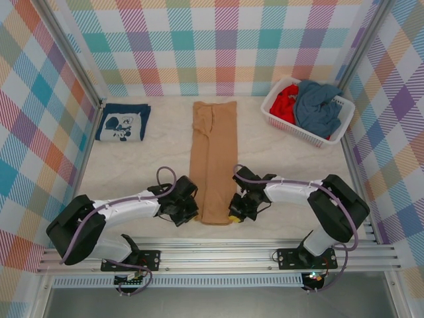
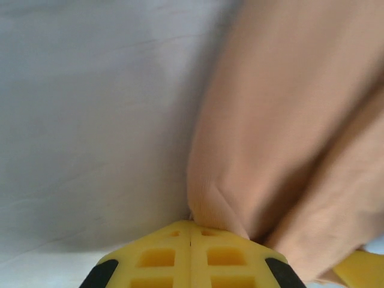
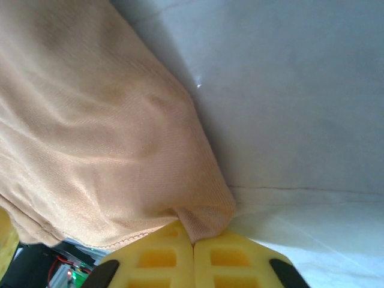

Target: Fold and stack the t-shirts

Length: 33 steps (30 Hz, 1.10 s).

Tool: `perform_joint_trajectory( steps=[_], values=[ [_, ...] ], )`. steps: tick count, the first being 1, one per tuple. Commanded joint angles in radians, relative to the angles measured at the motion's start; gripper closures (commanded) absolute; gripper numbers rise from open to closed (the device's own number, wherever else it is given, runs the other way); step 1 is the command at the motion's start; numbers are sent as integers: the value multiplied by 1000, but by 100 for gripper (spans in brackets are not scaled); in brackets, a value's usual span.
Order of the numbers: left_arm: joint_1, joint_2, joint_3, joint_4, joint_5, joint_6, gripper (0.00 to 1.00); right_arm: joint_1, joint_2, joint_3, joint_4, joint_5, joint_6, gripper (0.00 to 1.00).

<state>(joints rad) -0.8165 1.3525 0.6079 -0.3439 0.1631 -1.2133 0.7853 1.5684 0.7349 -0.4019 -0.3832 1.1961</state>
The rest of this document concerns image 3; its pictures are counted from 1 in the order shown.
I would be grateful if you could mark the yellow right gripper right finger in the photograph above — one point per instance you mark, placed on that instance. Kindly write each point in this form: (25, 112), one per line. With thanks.
(240, 270)

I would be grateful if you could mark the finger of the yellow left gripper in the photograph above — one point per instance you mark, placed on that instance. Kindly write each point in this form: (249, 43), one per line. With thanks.
(7, 240)

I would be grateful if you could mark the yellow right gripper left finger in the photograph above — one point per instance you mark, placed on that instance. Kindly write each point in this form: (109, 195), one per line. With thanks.
(156, 270)

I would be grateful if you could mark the tan graphic print t-shirt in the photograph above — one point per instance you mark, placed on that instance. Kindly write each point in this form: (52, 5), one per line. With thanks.
(90, 120)

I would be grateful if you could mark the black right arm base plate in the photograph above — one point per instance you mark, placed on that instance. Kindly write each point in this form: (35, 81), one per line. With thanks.
(27, 270)

